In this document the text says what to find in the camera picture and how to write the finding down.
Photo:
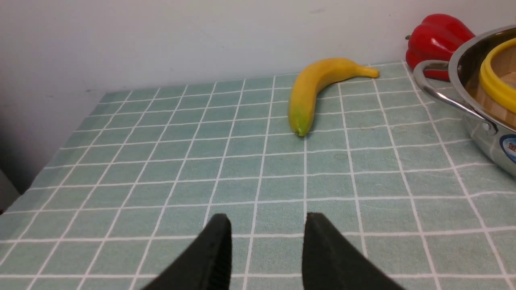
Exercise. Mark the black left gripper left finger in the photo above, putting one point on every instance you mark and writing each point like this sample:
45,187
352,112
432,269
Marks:
206,264

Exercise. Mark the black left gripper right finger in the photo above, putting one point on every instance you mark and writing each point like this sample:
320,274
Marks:
331,262

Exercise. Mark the bamboo steamer basket yellow rim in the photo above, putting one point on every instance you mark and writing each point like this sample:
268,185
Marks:
496,91

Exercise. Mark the stainless steel pot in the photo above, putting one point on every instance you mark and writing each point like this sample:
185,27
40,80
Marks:
494,136

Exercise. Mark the green checkered tablecloth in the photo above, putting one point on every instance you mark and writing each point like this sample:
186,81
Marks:
393,170

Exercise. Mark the yellow banana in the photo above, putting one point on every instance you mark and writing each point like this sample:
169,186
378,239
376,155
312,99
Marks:
312,80

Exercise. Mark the red bell pepper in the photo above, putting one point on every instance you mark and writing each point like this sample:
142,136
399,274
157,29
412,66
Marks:
437,37

